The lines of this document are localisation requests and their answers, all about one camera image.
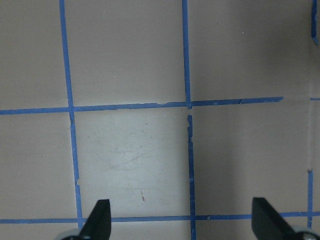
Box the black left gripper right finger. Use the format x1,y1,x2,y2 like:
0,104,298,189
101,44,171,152
251,197,300,240

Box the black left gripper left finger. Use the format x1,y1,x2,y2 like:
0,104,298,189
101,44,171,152
79,199,111,240

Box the brown paper table cover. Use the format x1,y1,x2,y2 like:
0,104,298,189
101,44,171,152
0,0,320,240

